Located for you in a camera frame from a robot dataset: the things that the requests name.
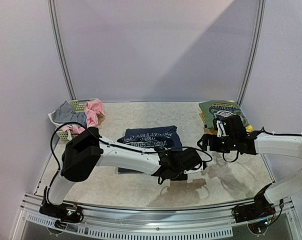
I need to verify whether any grey garment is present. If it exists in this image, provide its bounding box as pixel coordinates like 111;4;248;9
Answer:
48;101;87;127

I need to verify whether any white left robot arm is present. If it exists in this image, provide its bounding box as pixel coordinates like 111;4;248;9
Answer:
45;127;192;217

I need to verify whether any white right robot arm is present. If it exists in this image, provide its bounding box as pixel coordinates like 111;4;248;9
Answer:
197;130;302;218

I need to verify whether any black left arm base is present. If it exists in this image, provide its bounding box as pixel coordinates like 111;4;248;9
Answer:
39;186;84;223

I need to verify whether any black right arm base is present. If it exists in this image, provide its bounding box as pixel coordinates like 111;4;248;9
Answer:
231;187;284;226

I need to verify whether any beige perforated laundry basket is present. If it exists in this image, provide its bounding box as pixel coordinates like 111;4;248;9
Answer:
48;99;105;141

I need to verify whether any yellow folded t-shirt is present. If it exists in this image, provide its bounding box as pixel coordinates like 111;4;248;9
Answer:
200;99;253;136

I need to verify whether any green printed folded t-shirt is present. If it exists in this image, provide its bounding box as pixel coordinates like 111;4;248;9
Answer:
198;99;250;131

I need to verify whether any pink garment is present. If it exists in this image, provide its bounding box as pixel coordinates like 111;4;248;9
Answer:
61;98;106;134

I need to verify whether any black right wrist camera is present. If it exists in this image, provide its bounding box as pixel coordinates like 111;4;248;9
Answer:
213;115;247;139

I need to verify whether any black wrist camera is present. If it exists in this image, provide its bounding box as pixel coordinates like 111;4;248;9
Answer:
213;115;247;139
180;148;207;175

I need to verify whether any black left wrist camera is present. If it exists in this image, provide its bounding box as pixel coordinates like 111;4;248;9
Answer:
180;148;207;175

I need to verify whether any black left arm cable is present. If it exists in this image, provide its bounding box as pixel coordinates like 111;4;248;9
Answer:
50;121;213;186

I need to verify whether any right aluminium frame post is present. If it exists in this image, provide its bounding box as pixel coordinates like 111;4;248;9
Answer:
237;0;266;106

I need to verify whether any aluminium frame post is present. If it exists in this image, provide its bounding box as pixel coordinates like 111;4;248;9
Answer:
48;0;76;100
237;0;266;106

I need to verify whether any aluminium front rail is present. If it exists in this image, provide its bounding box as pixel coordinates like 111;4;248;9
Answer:
12;194;302;240

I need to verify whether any left aluminium frame post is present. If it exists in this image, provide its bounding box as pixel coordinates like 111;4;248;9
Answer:
48;0;76;100

